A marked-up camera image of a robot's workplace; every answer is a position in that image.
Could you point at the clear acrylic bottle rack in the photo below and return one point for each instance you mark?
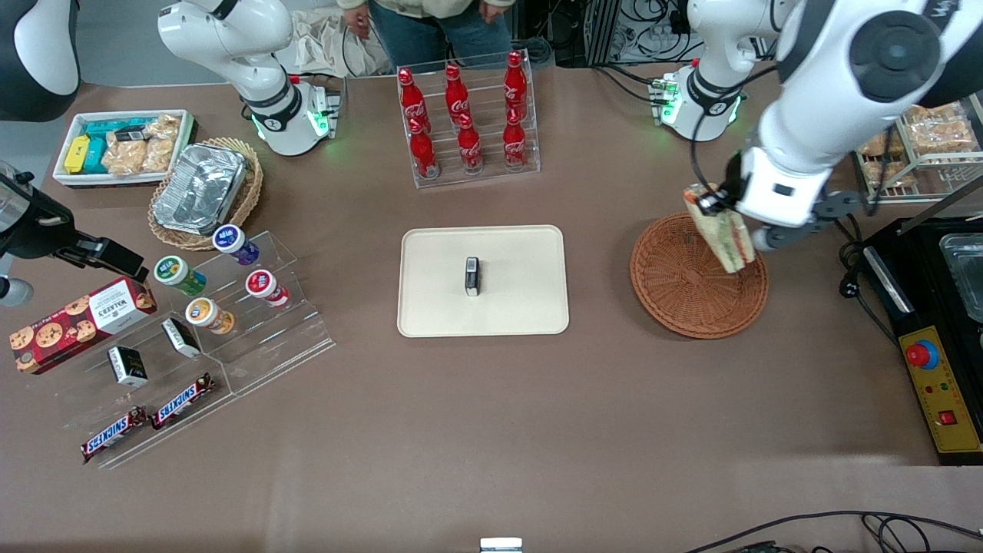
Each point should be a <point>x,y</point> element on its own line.
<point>491,173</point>

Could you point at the aluminium foil tray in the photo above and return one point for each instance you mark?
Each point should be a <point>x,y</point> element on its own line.
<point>200,188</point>

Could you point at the clear acrylic step display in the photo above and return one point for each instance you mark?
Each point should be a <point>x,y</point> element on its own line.
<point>284,338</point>

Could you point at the black machine housing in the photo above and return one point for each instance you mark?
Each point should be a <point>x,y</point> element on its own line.
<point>929,307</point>

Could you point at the round brown wicker basket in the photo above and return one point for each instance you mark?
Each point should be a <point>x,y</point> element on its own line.
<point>683,292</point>

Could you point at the white crumpled cloth bag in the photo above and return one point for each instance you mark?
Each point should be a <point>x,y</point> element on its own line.
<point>322,42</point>

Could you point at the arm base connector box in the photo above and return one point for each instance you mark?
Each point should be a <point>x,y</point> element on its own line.
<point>326,104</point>
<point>662,100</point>

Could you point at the yellow control panel red button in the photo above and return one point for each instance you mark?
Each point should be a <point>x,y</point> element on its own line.
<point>941,407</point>

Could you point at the small black white carton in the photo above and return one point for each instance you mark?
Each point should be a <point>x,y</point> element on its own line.
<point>182,338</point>
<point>127,367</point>

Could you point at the snickers chocolate bar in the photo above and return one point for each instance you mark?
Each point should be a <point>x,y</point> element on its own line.
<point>183,401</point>
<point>114,435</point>

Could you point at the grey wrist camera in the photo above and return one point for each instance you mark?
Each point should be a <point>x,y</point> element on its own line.
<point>799,230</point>
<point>14,292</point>

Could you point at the purple lid yogurt cup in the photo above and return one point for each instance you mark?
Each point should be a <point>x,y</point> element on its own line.
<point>234,243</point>

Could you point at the person in blue jeans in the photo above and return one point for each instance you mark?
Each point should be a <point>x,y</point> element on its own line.
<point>430,34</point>

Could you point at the oval tan wicker basket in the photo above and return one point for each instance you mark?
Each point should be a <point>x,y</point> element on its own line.
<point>249,192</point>

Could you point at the red lid yogurt cup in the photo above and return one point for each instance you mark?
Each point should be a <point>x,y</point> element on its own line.
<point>266,288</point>

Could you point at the red walkers cookie box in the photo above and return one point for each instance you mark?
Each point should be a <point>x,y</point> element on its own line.
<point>77,322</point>

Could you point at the teal long box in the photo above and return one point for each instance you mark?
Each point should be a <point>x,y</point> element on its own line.
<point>111,125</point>

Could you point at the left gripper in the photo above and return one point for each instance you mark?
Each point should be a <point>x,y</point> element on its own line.
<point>732,182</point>

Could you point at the clear bag of pastries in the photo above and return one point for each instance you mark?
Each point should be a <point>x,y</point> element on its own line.
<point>879,146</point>
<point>891,177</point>
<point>941,138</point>
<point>937,114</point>

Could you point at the triangular sandwich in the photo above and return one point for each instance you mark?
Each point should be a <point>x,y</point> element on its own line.
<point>733,244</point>

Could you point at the green lid yogurt cup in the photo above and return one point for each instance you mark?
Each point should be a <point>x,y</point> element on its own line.
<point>178,275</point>

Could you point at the white device at table edge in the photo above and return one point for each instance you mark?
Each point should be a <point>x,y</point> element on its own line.
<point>501,545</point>

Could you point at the small black box grey label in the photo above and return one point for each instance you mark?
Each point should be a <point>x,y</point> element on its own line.
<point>472,278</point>

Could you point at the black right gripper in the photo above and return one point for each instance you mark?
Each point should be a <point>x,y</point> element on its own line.
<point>37,231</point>

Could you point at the yellow small box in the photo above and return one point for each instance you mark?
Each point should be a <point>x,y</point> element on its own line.
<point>77,155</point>

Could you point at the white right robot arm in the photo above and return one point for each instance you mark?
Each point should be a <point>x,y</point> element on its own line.
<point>230,31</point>

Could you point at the clear packet of biscuits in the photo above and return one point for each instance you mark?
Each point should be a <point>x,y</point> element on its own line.
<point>124,157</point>
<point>160,153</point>
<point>166,125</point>

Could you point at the beige plastic tray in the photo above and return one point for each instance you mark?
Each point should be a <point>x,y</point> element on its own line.
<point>514,307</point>

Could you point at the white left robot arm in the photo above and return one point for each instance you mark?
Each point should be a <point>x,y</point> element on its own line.
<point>845,69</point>

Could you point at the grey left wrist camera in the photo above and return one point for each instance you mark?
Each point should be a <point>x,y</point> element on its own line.
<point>799,230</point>

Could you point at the foil container in machine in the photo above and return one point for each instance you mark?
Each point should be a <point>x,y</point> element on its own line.
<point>964,276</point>

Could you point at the red cola bottle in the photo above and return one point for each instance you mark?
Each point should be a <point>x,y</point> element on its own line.
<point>514,144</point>
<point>413,104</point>
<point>423,153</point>
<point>457,96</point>
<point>514,84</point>
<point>469,147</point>

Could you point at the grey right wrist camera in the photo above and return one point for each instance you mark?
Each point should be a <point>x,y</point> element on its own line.
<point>14,292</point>

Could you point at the teal small box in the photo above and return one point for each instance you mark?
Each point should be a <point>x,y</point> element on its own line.
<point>97,155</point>

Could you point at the white plastic bin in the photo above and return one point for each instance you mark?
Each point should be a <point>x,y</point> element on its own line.
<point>65,180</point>

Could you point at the orange lid yogurt cup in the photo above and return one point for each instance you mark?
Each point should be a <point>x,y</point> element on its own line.
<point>209,316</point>

